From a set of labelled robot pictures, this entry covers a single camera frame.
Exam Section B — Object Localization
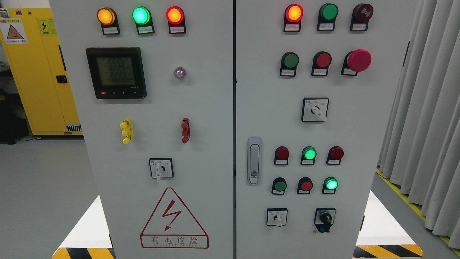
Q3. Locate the red indicator lamp top left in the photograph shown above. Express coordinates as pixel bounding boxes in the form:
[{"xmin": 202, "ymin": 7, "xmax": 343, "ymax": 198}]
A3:
[{"xmin": 166, "ymin": 5, "xmax": 186, "ymax": 34}]

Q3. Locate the red push button upper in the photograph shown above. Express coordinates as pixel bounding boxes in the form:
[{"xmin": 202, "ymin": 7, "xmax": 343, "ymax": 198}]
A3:
[{"xmin": 311, "ymin": 51, "xmax": 332, "ymax": 76}]

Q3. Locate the grey curtain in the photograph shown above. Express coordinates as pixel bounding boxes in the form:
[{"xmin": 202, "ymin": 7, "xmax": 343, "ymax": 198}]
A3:
[{"xmin": 378, "ymin": 0, "xmax": 460, "ymax": 250}]

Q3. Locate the grey cabinet door handle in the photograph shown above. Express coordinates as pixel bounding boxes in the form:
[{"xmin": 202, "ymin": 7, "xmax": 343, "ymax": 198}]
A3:
[{"xmin": 247, "ymin": 137, "xmax": 262, "ymax": 185}]

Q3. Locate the red push button lower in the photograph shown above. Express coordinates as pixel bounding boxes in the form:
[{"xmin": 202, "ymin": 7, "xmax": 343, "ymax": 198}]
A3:
[{"xmin": 297, "ymin": 177, "xmax": 313, "ymax": 195}]

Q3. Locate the rotary light switch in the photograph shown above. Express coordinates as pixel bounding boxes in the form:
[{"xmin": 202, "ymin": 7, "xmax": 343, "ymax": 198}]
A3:
[{"xmin": 148, "ymin": 158, "xmax": 174, "ymax": 182}]

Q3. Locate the red indicator lamp top right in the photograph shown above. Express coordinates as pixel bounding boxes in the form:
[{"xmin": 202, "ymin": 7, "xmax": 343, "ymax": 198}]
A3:
[{"xmin": 283, "ymin": 4, "xmax": 303, "ymax": 32}]

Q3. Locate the grey electrical control cabinet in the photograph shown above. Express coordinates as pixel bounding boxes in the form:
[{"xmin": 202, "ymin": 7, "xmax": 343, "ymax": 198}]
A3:
[{"xmin": 49, "ymin": 0, "xmax": 420, "ymax": 259}]

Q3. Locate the green push button lower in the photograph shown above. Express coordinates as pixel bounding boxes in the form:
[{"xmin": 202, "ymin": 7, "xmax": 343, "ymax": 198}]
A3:
[{"xmin": 271, "ymin": 177, "xmax": 287, "ymax": 195}]

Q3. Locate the upper right rotary switch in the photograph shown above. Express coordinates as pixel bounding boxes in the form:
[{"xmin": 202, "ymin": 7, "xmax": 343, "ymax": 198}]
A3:
[{"xmin": 301, "ymin": 98, "xmax": 329, "ymax": 122}]

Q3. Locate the lower right rotary switch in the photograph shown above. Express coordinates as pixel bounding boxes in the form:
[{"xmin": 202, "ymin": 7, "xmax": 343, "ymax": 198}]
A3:
[{"xmin": 266, "ymin": 208, "xmax": 289, "ymax": 227}]

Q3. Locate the yellow terminal connector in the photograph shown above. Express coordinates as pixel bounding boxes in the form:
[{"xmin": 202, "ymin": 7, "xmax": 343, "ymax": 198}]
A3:
[{"xmin": 120, "ymin": 118, "xmax": 134, "ymax": 145}]

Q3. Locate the amber indicator lamp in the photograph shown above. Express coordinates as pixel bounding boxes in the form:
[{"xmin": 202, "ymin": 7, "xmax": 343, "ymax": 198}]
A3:
[{"xmin": 97, "ymin": 7, "xmax": 120, "ymax": 35}]

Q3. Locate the red terminal connector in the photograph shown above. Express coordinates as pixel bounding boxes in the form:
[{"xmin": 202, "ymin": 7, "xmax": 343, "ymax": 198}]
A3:
[{"xmin": 181, "ymin": 117, "xmax": 191, "ymax": 143}]

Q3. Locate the red indicator lamp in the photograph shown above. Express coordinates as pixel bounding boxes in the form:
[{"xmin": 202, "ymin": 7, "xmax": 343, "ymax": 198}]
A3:
[
  {"xmin": 166, "ymin": 5, "xmax": 186, "ymax": 34},
  {"xmin": 283, "ymin": 4, "xmax": 303, "ymax": 32}
]

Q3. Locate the dark green indicator lamp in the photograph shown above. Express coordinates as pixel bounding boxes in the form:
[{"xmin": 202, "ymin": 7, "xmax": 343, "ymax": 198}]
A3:
[{"xmin": 317, "ymin": 3, "xmax": 339, "ymax": 31}]

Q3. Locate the dark red lamp middle right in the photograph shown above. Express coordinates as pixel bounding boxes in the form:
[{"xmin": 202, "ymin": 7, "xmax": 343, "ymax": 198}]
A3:
[{"xmin": 326, "ymin": 146, "xmax": 344, "ymax": 165}]

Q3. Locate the dark red lamp middle left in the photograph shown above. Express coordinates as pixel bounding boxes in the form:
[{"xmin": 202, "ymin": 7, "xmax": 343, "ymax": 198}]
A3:
[{"xmin": 274, "ymin": 146, "xmax": 289, "ymax": 166}]

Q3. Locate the lit green lamp middle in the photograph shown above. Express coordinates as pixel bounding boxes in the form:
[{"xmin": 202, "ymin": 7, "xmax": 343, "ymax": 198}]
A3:
[{"xmin": 300, "ymin": 146, "xmax": 317, "ymax": 166}]

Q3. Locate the small clear light bulb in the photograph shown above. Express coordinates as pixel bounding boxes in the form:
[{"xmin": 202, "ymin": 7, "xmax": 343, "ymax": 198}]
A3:
[{"xmin": 174, "ymin": 67, "xmax": 186, "ymax": 80}]

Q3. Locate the green indicator lamp top left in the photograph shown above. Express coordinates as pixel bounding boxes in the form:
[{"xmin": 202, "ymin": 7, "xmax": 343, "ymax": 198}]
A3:
[{"xmin": 132, "ymin": 6, "xmax": 155, "ymax": 35}]

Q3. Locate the dark red buzzer lamp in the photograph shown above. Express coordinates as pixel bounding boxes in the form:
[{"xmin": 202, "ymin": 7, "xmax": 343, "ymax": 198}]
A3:
[{"xmin": 350, "ymin": 3, "xmax": 374, "ymax": 31}]

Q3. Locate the lit green push button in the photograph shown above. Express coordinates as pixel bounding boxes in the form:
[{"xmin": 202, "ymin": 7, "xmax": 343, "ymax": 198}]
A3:
[{"xmin": 322, "ymin": 177, "xmax": 338, "ymax": 195}]

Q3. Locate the green push button upper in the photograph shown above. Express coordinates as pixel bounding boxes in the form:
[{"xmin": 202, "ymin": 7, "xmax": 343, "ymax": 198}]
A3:
[{"xmin": 279, "ymin": 51, "xmax": 299, "ymax": 77}]

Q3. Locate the black digital power meter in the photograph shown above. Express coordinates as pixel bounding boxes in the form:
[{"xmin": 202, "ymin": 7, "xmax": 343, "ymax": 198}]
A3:
[{"xmin": 86, "ymin": 46, "xmax": 147, "ymax": 99}]

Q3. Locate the red push button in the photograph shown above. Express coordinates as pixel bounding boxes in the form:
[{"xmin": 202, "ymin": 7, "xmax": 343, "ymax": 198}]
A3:
[
  {"xmin": 297, "ymin": 177, "xmax": 313, "ymax": 195},
  {"xmin": 311, "ymin": 51, "xmax": 332, "ymax": 76}
]

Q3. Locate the red electrical danger sticker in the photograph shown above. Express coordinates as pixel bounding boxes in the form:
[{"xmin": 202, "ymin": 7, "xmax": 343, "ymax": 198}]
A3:
[{"xmin": 140, "ymin": 187, "xmax": 209, "ymax": 249}]

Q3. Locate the yellow safety storage cabinet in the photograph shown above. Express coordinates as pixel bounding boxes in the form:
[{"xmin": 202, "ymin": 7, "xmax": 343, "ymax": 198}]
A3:
[{"xmin": 1, "ymin": 8, "xmax": 83, "ymax": 136}]

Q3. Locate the red emergency stop button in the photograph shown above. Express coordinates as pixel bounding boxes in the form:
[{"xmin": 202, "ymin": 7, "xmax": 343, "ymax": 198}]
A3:
[{"xmin": 341, "ymin": 49, "xmax": 372, "ymax": 76}]

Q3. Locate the black key selector switch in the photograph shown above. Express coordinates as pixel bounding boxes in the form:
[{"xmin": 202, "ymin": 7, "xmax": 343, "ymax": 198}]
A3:
[{"xmin": 314, "ymin": 208, "xmax": 336, "ymax": 233}]

